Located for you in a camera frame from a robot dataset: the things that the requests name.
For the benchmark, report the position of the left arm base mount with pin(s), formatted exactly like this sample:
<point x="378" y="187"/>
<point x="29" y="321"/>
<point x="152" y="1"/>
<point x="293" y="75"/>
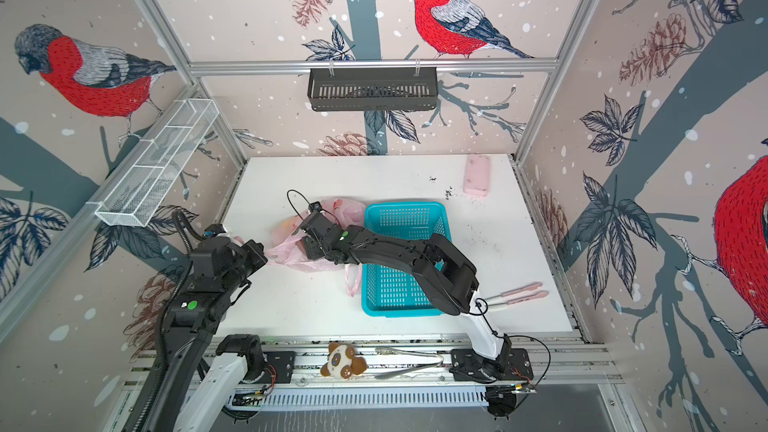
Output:
<point x="276" y="368"/>

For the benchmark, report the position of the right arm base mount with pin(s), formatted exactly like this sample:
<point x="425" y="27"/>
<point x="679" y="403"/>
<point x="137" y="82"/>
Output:
<point x="467" y="366"/>

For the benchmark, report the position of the brown white plush toy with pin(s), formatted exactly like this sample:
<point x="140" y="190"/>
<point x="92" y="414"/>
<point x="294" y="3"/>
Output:
<point x="343" y="362"/>

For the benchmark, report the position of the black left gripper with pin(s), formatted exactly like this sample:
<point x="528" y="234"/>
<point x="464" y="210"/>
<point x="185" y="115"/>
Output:
<point x="257" y="254"/>

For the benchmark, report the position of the metal tongs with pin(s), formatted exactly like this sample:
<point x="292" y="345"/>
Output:
<point x="435" y="360"/>

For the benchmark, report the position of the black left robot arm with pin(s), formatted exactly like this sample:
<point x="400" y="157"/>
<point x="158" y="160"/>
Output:
<point x="185" y="330"/>

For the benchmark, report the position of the black hanging wire basket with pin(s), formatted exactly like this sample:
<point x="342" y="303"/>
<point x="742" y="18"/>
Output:
<point x="373" y="89"/>

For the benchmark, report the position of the teal plastic basket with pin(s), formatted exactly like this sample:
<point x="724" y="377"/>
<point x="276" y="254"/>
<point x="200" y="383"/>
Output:
<point x="388" y="292"/>

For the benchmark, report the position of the pink plastic bag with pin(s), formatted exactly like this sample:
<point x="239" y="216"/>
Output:
<point x="288" y="250"/>

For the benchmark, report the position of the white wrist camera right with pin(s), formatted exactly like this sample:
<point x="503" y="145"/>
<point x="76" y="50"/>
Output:
<point x="315" y="207"/>

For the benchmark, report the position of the horizontal aluminium frame bar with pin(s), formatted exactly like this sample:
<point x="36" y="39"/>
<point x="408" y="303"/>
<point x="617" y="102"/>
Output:
<point x="240" y="68"/>

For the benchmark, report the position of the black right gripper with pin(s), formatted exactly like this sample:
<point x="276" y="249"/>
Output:
<point x="314" y="245"/>

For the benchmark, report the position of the white wire mesh shelf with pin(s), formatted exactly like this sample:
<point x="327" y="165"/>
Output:
<point x="139" y="191"/>

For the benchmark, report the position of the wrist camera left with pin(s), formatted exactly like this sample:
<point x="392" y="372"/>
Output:
<point x="216" y="231"/>

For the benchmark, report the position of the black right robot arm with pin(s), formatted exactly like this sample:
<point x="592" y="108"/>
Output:
<point x="445" y="275"/>

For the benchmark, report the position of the pink white tweezers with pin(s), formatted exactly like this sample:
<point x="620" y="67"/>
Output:
<point x="529" y="292"/>

